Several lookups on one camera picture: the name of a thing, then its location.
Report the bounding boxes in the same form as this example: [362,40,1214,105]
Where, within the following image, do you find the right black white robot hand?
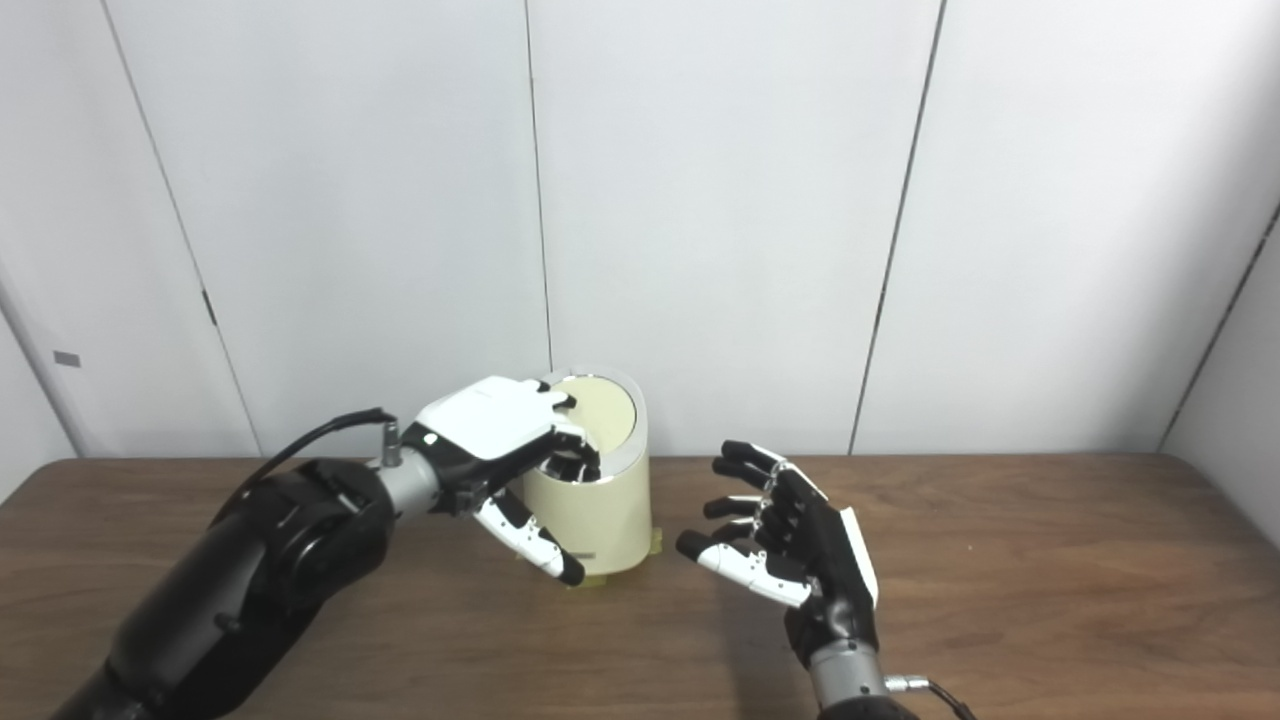
[676,440,881,666]

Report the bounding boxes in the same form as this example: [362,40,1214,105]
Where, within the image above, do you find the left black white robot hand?
[413,376,601,588]

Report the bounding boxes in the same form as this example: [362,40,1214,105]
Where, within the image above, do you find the cream round bin lid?
[545,375,638,457]

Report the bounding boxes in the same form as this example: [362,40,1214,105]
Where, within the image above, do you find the cream-colored bin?
[520,367,652,578]

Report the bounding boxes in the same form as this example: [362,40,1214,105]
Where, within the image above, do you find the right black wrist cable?
[885,675,979,720]

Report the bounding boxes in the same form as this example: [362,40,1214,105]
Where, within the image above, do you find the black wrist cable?
[210,407,403,523]
[885,675,979,720]

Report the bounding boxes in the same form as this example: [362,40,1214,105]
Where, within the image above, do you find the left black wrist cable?
[210,407,403,523]

